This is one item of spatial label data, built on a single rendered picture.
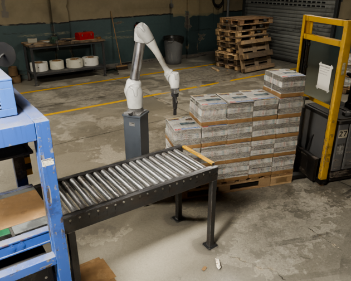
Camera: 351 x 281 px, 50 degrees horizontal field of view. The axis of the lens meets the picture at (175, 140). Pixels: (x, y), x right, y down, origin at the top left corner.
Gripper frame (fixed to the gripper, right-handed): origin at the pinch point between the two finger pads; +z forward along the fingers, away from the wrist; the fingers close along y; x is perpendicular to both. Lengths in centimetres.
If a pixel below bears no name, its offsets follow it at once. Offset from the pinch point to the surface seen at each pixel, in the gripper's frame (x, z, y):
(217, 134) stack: -41, 23, -18
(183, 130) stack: -3.1, 13.7, -18.7
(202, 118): -24.5, 4.0, -16.5
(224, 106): -47, -7, -17
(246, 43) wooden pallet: -346, 23, 532
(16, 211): 145, 17, -122
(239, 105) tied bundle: -64, -7, -18
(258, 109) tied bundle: -86, 0, -18
